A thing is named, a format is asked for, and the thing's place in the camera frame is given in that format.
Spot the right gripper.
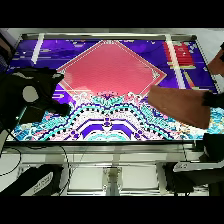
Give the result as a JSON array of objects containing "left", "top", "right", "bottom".
[{"left": 202, "top": 90, "right": 222, "bottom": 110}]

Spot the brown garment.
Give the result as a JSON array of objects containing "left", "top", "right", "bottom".
[{"left": 147, "top": 84, "right": 212, "bottom": 130}]

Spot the silver frame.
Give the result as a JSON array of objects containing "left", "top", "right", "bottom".
[{"left": 0, "top": 32, "right": 224, "bottom": 197}]

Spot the black cable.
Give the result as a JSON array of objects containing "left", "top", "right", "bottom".
[{"left": 0, "top": 145, "right": 72, "bottom": 196}]

